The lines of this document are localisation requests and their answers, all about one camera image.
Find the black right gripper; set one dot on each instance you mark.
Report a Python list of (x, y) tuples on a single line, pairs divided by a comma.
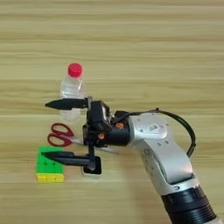
[(118, 137)]

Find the clear bottle red cap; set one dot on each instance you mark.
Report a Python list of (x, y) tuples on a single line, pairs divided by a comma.
[(71, 87)]

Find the colourful puzzle cube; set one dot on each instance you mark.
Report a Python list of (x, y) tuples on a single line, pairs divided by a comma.
[(46, 170)]

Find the small black box white label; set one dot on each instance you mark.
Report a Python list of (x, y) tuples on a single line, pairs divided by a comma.
[(97, 116)]

